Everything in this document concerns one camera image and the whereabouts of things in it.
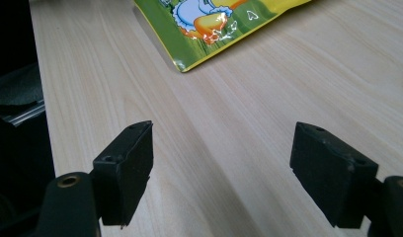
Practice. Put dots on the dark cloth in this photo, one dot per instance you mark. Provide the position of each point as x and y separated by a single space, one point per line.
16 84

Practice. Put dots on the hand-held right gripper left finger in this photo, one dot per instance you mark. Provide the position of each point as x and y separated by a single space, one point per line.
123 177

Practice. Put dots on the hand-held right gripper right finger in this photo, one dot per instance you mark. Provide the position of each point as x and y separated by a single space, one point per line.
331 177

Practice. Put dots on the metal rail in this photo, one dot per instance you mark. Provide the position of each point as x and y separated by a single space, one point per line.
25 113

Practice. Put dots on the green yellow snack bag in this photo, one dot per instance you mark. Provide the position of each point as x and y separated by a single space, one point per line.
206 29

